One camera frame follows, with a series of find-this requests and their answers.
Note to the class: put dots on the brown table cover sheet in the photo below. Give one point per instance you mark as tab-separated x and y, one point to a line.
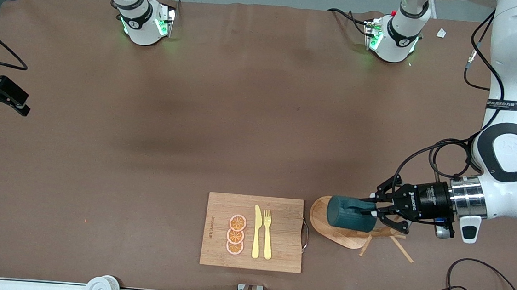
147	154

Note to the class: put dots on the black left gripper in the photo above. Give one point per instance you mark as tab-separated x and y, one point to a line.
430	199

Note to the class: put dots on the yellow plastic knife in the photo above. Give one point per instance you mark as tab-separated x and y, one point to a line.
256	237

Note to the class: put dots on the yellow plastic fork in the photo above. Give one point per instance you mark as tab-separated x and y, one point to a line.
268	242

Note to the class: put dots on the orange slice toy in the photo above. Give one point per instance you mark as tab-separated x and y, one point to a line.
237	222

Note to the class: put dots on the white paper scrap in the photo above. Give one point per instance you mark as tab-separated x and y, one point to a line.
441	33

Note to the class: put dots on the white tape roll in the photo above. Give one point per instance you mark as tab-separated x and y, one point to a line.
102	287

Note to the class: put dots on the bamboo cutting board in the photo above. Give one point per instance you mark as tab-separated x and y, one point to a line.
282	257

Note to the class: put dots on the teal cup with yellow inside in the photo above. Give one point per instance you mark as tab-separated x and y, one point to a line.
345	214

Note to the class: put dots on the wooden mug rack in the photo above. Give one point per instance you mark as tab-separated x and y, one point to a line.
339	238

